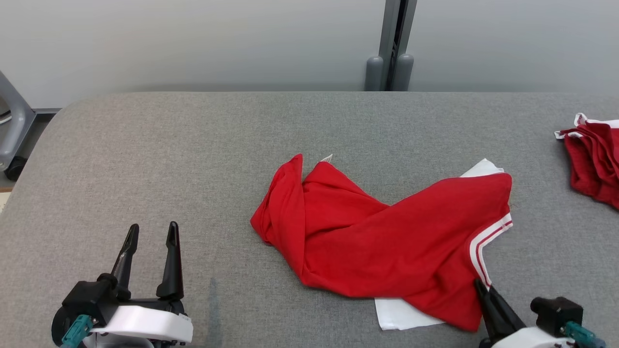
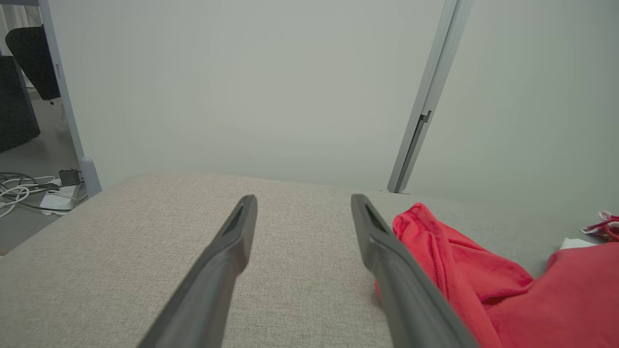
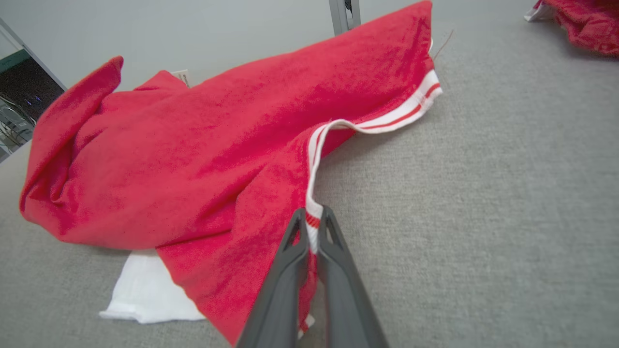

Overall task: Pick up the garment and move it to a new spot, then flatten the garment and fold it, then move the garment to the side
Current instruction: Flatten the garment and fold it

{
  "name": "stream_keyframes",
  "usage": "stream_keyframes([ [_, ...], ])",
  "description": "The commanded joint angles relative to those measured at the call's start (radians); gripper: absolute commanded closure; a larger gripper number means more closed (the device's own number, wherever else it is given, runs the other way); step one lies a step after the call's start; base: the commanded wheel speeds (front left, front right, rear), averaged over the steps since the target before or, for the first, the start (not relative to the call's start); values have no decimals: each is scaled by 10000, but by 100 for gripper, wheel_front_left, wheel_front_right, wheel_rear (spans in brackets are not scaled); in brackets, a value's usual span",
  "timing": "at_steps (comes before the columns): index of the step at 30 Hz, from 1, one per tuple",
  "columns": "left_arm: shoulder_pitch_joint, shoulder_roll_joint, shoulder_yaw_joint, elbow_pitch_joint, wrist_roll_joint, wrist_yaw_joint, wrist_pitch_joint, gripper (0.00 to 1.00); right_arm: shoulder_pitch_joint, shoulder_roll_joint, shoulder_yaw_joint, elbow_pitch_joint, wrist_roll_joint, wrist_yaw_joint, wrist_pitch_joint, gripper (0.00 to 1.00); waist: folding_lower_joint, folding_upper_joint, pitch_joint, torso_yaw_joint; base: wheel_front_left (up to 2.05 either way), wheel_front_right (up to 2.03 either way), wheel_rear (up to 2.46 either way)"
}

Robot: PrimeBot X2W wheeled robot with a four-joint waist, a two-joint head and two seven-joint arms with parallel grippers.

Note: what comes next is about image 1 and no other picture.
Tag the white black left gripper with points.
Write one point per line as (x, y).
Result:
(154, 326)

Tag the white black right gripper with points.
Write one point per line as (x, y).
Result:
(532, 338)

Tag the red garment white striped hem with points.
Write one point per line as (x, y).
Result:
(387, 241)

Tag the red garment with white trim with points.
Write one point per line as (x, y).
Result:
(595, 164)

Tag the grey rounded partition foot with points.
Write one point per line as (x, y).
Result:
(374, 75)
(404, 72)

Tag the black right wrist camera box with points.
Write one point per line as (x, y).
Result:
(556, 311)

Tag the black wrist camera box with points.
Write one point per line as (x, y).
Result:
(82, 302)
(556, 311)

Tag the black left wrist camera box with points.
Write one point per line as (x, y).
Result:
(82, 302)

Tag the grey partition bottom rail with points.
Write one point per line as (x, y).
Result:
(46, 110)

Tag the grey metal partition post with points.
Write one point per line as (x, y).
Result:
(387, 29)

